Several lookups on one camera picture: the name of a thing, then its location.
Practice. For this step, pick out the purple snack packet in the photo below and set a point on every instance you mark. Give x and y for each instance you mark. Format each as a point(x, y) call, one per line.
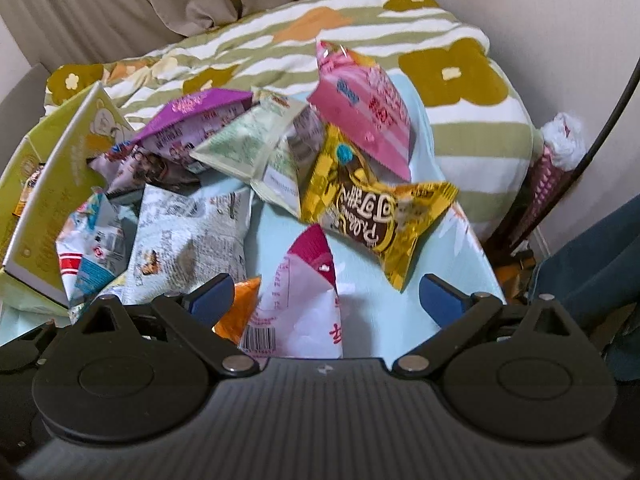
point(195, 110)

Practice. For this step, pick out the dark teal cloth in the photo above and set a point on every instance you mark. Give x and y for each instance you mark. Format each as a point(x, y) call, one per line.
point(600, 260)

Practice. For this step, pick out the pink cone plush toy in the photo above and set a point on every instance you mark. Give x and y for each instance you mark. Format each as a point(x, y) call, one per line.
point(552, 170)

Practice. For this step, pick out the beige curtain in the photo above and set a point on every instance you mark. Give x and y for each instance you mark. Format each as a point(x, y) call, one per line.
point(150, 0)

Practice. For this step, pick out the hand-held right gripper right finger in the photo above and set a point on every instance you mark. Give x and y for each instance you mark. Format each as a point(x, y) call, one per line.
point(442, 300)

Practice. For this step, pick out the grey headboard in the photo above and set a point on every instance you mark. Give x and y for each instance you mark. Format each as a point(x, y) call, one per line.
point(20, 95)

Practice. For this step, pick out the yellow gold snack packet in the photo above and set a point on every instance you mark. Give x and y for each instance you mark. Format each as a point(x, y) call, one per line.
point(370, 210)

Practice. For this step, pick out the pale green snack packet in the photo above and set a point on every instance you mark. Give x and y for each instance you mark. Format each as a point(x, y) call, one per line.
point(240, 145)

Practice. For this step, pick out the pink snack packet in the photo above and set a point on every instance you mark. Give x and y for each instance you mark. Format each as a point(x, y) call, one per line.
point(360, 110)

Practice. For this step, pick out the blue white red snack packet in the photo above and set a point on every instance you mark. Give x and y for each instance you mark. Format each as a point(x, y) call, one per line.
point(92, 255)

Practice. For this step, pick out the yellow and black object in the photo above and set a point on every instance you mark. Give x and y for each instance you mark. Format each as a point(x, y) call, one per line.
point(515, 280)

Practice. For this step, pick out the flower striped blanket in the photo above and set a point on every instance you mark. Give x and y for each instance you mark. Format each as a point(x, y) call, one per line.
point(280, 55)

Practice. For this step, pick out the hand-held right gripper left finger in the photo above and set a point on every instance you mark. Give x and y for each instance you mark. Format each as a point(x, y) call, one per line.
point(212, 300)

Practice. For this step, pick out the grey photo-print snack packet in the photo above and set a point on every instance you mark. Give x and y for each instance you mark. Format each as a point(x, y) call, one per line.
point(145, 165)

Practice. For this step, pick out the light blue bed sheet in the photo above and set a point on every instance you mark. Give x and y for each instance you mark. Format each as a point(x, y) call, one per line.
point(380, 310)

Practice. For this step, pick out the green cardboard storage box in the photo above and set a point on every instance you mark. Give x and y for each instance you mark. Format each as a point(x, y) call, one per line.
point(55, 195)

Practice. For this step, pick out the white printed snack packet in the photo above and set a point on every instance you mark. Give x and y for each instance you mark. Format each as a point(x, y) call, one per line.
point(185, 240)

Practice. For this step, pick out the magenta and white snack packet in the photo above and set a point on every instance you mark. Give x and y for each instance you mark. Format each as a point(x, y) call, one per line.
point(300, 300)

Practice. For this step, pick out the orange snack packet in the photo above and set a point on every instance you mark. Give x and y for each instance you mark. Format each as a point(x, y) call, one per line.
point(242, 305)

